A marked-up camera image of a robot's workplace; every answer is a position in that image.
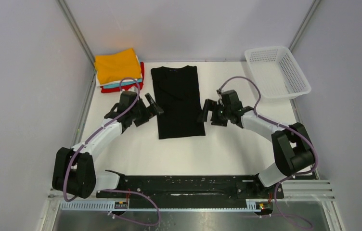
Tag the white plastic basket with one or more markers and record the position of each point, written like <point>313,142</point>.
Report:
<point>276,73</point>

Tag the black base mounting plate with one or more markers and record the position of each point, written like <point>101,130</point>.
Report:
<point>222,191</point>

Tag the red folded t shirt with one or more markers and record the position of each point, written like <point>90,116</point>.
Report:
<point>113,90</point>

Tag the left small electronics module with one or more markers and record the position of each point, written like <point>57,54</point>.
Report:
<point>121,205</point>

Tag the white folded t shirt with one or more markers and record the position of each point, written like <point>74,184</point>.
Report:
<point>114,69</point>

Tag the small electronics module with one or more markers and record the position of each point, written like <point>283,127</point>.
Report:
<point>121,205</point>
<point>264,206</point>

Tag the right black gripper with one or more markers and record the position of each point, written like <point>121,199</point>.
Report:
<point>214,112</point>

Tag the orange folded t shirt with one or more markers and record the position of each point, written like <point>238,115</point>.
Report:
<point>116,67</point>

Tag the right small electronics module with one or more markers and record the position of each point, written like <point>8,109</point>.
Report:
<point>264,206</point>

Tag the white slotted cable duct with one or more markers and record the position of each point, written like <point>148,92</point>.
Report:
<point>249,206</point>

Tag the teal folded t shirt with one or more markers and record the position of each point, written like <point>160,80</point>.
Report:
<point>127,83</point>

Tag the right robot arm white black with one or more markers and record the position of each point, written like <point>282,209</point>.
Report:
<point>291,145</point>

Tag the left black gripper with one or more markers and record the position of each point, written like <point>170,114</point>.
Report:
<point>152,108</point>

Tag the black t shirt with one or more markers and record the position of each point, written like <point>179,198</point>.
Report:
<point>177,92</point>

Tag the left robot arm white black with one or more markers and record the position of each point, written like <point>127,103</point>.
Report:
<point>74,172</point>

